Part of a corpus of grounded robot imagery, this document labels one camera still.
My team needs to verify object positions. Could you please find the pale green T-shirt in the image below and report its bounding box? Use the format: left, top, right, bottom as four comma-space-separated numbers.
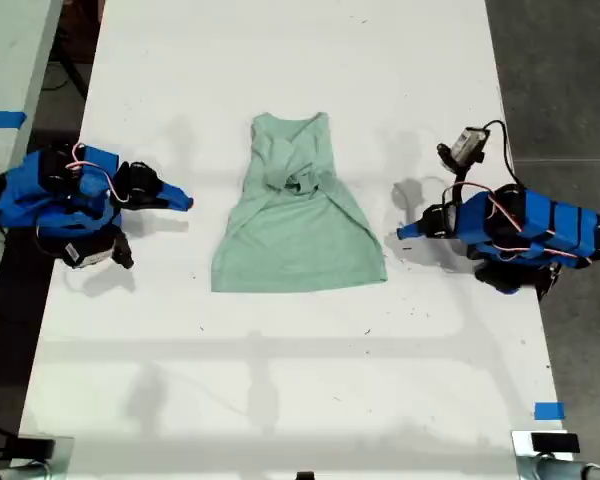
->
210, 111, 389, 294

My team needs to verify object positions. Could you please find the white side table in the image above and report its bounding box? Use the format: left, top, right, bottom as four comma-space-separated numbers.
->
0, 0, 64, 326

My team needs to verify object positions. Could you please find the short blue tape strip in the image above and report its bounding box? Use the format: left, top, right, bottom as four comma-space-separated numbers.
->
533, 401, 566, 421

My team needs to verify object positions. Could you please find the small black box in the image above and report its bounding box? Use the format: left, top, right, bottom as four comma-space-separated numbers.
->
12, 437, 56, 459
530, 432, 581, 454

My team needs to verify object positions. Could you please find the grey metal clamp pipe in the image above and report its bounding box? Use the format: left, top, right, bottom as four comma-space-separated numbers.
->
515, 452, 600, 480
0, 460, 52, 480

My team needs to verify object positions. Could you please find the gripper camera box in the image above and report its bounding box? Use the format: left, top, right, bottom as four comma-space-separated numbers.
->
39, 230, 134, 271
436, 126, 492, 201

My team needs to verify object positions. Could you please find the black camera cable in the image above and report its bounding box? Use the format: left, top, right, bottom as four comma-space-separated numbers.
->
482, 118, 526, 190

